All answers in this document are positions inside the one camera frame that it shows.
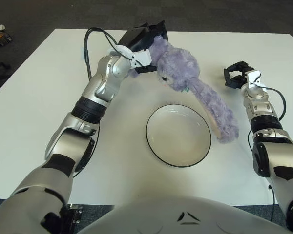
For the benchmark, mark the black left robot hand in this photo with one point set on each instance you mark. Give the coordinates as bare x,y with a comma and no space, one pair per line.
136,37

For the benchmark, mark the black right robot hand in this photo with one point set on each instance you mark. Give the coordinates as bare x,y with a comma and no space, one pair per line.
238,81

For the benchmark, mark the purple plush doll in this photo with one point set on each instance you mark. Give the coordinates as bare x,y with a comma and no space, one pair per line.
178,65

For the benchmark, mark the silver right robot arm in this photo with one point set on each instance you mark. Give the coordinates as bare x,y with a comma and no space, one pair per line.
261,107

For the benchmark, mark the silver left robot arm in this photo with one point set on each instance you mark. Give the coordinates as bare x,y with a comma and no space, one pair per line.
102,83

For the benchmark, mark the white plate black rim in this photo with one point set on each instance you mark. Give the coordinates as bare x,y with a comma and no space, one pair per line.
178,139

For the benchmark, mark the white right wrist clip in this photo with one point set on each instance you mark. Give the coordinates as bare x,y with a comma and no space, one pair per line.
252,76

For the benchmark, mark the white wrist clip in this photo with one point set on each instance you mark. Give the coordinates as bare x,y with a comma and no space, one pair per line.
252,76
144,57

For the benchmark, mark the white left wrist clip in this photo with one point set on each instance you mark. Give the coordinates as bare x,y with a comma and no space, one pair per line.
144,57

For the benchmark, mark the brown black floor clutter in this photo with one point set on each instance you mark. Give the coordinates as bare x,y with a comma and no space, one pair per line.
0,36

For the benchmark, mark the silver robot torso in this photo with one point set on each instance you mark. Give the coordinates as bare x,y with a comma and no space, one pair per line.
173,214

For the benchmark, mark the black table bracket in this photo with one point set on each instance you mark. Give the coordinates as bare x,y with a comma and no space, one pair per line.
74,217

